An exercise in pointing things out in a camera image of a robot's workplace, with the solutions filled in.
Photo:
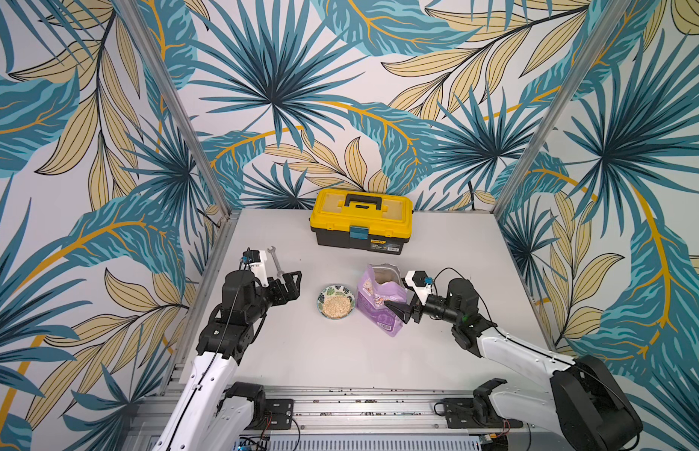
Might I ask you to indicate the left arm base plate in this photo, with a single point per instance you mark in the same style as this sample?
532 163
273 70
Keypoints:
272 415

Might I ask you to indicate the left aluminium frame post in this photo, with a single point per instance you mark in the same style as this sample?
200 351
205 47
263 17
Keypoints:
140 33

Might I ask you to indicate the silver open-end wrench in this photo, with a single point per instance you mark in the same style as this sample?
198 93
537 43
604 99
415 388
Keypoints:
272 252

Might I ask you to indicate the green leaf pattern bowl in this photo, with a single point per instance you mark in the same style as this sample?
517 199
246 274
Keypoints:
336 302

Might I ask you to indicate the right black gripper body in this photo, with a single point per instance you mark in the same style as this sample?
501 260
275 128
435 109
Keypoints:
415 307

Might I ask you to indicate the yellow black plastic toolbox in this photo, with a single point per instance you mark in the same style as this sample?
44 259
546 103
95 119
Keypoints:
363 221

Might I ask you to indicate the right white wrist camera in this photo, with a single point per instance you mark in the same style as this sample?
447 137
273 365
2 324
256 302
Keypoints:
421 284

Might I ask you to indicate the aluminium mounting rail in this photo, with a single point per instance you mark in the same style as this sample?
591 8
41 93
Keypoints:
321 411

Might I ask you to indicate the aluminium frame post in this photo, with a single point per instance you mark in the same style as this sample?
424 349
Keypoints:
140 33
586 59

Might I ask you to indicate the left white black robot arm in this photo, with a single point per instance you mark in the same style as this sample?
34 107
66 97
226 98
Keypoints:
215 408

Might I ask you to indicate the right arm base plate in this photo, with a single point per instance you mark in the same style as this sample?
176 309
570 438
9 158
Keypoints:
468 414

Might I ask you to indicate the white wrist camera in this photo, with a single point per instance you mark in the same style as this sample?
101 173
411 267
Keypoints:
421 284
256 261

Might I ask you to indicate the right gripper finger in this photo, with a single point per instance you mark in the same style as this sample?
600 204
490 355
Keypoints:
417 311
402 311

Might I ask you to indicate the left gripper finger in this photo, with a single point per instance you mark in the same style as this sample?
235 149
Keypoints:
275 295
292 283

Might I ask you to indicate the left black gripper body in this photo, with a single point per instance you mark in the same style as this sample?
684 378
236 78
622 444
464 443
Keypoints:
279 289

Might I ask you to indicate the purple oats bag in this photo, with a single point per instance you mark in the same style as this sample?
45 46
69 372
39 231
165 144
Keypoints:
378 285

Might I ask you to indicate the right aluminium frame post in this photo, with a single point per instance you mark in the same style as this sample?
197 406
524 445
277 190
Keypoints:
586 59

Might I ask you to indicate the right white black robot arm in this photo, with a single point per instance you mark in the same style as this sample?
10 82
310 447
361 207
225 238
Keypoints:
577 399

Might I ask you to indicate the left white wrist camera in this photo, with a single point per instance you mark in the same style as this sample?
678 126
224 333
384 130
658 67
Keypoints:
256 261

